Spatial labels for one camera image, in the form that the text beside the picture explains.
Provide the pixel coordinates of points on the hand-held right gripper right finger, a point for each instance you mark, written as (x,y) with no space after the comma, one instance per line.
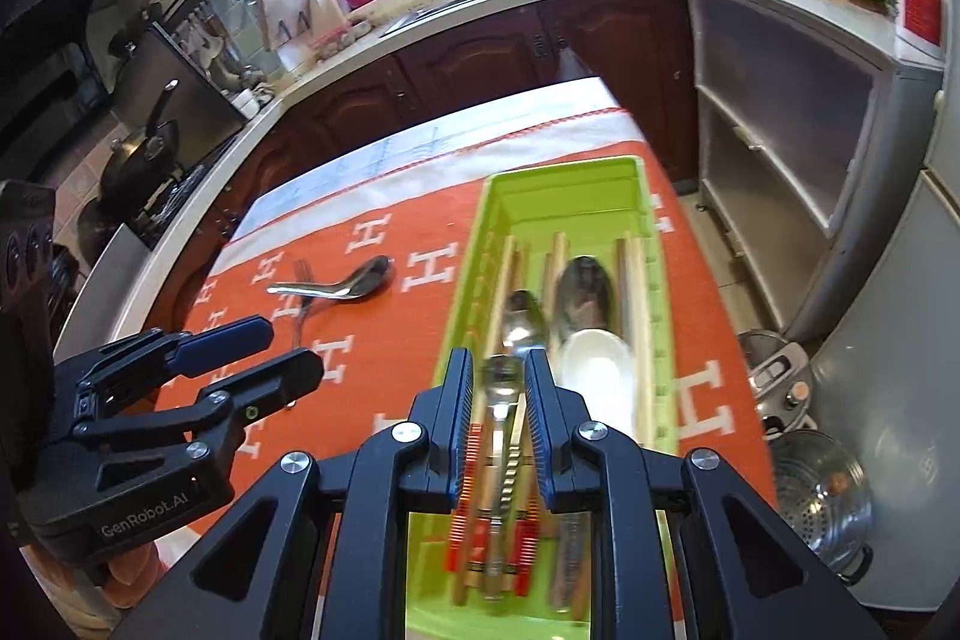
(541,430)

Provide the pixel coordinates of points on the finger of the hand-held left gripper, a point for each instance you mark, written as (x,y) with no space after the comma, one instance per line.
(225,340)
(277,377)

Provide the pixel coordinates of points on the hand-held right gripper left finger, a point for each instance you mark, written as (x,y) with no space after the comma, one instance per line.
(461,430)

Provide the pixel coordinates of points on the small metal spoon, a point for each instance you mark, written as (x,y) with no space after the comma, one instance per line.
(501,377)

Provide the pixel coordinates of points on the thin metal fork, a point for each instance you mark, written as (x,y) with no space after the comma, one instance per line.
(302,310)

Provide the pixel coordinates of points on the white ceramic spoon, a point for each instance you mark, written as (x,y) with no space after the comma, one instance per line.
(596,370)

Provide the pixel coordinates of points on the metal soup spoon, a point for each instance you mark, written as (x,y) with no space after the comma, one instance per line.
(360,280)

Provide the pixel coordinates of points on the large metal spoon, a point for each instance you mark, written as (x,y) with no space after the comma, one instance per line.
(589,295)

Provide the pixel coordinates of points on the green plastic tray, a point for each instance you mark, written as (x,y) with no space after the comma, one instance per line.
(570,197)

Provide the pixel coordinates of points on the person's left hand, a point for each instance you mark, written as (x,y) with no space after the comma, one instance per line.
(135,572)

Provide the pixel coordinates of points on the orange printed tablecloth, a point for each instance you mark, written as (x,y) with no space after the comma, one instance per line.
(360,340)

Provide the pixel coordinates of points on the medium metal spoon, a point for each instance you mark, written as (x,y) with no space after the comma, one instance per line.
(523,321)

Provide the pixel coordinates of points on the gas stove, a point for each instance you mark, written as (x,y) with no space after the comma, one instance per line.
(180,197)

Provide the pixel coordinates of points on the black frying pan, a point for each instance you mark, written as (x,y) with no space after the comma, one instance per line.
(142,160)

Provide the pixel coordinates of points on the silver pressure cooker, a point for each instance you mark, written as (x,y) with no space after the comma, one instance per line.
(780,385)

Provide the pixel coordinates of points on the steel steamer pot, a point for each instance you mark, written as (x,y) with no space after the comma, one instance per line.
(821,505)

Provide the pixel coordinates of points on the white cutting board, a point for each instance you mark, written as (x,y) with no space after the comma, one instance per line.
(289,3)

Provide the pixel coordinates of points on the grey refrigerator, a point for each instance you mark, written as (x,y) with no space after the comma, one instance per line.
(885,385)

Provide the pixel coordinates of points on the white shelf cabinet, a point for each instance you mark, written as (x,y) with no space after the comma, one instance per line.
(780,160)

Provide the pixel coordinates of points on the dark wooden kitchen cabinets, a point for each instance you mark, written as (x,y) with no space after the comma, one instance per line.
(465,63)

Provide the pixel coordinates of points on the steel kitchen sink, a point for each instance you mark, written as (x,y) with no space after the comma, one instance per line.
(450,3)

